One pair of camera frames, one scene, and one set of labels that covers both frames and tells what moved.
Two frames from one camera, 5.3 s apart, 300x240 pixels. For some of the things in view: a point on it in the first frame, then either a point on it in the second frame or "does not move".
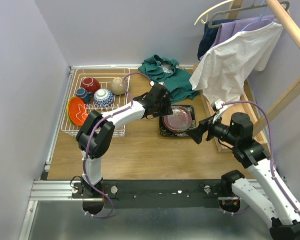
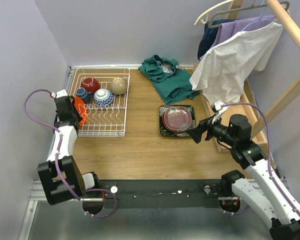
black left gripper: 165,101 -> 73,113
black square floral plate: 176,125 does not move
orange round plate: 77,111 does not move
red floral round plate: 178,122 does not move
